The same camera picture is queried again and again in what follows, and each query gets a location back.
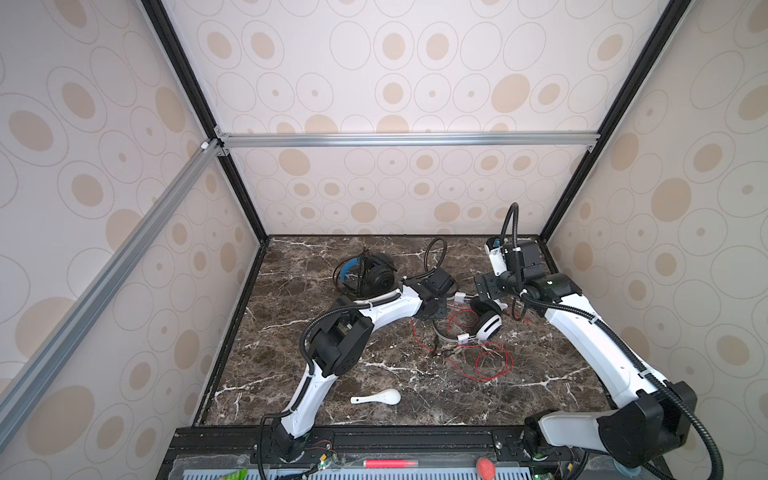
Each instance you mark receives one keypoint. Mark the silver aluminium rail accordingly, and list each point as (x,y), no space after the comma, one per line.
(410,139)
(39,372)

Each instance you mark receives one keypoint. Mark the silver aluminium left rail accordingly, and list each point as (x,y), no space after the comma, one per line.
(39,372)

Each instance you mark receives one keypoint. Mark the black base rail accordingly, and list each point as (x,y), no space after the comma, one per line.
(381,452)

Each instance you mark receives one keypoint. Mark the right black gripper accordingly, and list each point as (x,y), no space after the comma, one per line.
(493,289)

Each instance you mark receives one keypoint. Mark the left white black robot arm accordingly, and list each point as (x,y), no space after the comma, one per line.
(331,345)

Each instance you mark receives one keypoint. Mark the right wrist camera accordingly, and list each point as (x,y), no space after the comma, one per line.
(494,250)

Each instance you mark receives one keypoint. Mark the black blue headphones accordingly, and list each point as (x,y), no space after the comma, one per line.
(366,275)

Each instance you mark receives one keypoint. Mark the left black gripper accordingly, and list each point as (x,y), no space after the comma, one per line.
(441,303)

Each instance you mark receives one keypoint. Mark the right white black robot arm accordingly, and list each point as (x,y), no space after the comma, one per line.
(650,416)

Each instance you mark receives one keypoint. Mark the white black headphones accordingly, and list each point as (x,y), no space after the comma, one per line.
(487,320)

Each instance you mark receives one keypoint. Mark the silver aluminium back rail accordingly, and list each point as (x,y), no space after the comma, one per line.
(410,139)

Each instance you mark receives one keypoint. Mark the white ceramic spoon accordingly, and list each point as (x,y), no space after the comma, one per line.
(388,397)

